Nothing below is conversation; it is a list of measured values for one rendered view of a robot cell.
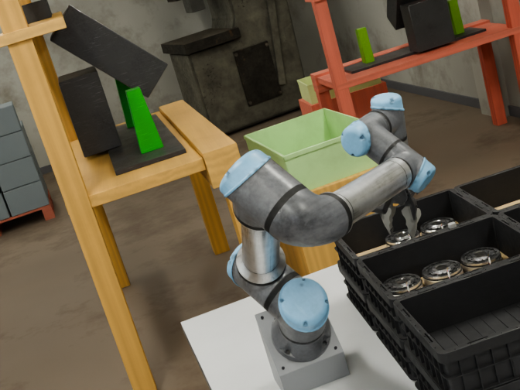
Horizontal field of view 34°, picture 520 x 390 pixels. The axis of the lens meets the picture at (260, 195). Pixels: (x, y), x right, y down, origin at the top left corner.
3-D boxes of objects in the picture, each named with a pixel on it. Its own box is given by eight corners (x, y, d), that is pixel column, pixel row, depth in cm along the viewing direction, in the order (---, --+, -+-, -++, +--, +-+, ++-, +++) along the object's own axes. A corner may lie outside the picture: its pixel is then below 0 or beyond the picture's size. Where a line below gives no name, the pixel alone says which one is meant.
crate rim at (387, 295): (393, 309, 195) (390, 300, 195) (357, 268, 224) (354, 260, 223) (552, 255, 199) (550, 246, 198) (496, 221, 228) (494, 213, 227)
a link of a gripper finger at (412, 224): (430, 227, 213) (419, 194, 211) (421, 238, 209) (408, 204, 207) (419, 228, 216) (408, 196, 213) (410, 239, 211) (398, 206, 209)
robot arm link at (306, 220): (326, 237, 154) (447, 156, 189) (282, 200, 158) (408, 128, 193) (303, 279, 161) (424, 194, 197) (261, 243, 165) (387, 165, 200)
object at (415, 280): (389, 297, 214) (389, 295, 214) (377, 284, 223) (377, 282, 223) (426, 284, 215) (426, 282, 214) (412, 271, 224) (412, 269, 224)
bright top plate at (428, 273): (430, 283, 215) (429, 281, 215) (417, 270, 225) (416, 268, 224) (467, 271, 216) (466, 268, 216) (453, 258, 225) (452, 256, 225)
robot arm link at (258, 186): (267, 319, 206) (268, 217, 158) (223, 280, 211) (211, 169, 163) (300, 286, 210) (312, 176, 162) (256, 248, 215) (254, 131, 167)
